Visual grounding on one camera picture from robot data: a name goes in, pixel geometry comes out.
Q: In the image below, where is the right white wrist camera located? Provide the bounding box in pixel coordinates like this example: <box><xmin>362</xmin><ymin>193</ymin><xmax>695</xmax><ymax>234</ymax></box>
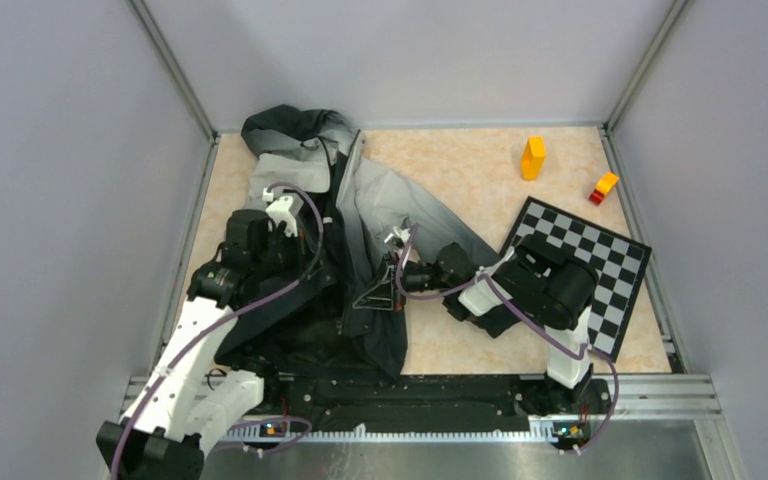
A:
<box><xmin>384</xmin><ymin>225</ymin><xmax>418</xmax><ymax>257</ymax></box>

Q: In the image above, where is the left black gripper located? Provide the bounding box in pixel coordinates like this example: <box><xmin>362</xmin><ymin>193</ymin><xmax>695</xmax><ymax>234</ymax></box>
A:
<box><xmin>253</xmin><ymin>224</ymin><xmax>324</xmax><ymax>282</ymax></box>

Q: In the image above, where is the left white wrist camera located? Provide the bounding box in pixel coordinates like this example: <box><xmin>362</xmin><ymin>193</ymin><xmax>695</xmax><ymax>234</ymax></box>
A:
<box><xmin>262</xmin><ymin>188</ymin><xmax>304</xmax><ymax>238</ymax></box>

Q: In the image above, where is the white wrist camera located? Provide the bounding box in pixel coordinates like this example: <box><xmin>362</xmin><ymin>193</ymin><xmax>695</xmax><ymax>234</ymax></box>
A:
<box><xmin>384</xmin><ymin>225</ymin><xmax>418</xmax><ymax>257</ymax></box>
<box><xmin>262</xmin><ymin>188</ymin><xmax>304</xmax><ymax>238</ymax></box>

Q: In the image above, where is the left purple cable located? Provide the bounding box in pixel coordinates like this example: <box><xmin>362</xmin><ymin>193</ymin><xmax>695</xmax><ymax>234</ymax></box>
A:
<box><xmin>109</xmin><ymin>182</ymin><xmax>326</xmax><ymax>480</ymax></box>

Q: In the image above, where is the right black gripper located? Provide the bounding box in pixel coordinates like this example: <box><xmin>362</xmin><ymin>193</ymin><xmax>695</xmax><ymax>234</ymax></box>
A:
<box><xmin>353</xmin><ymin>250</ymin><xmax>454</xmax><ymax>311</ymax></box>

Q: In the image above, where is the aluminium frame rail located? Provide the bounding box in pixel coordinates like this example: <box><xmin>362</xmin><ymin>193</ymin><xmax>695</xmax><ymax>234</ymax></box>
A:
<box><xmin>118</xmin><ymin>372</ymin><xmax>723</xmax><ymax>444</ymax></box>

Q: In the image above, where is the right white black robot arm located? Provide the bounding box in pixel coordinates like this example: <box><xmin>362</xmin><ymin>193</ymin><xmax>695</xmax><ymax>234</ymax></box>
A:
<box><xmin>352</xmin><ymin>234</ymin><xmax>599</xmax><ymax>412</ymax></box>

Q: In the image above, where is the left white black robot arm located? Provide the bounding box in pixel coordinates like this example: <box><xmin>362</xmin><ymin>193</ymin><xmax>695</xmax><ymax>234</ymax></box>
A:
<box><xmin>96</xmin><ymin>201</ymin><xmax>326</xmax><ymax>479</ymax></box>

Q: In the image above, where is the red yellow toy block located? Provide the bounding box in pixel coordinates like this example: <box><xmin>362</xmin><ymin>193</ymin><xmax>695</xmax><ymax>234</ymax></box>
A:
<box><xmin>588</xmin><ymin>172</ymin><xmax>620</xmax><ymax>205</ymax></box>

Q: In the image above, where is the black white checkerboard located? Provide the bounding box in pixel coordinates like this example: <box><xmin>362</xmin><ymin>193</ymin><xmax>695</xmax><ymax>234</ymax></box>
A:
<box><xmin>501</xmin><ymin>197</ymin><xmax>652</xmax><ymax>361</ymax></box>

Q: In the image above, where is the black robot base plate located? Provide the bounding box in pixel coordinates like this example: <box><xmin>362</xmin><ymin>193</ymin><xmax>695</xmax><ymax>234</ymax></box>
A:
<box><xmin>248</xmin><ymin>375</ymin><xmax>611</xmax><ymax>434</ymax></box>

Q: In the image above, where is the grey black gradient hooded jacket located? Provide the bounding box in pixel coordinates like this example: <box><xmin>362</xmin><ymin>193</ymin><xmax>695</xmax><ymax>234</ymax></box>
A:
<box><xmin>214</xmin><ymin>105</ymin><xmax>499</xmax><ymax>380</ymax></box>

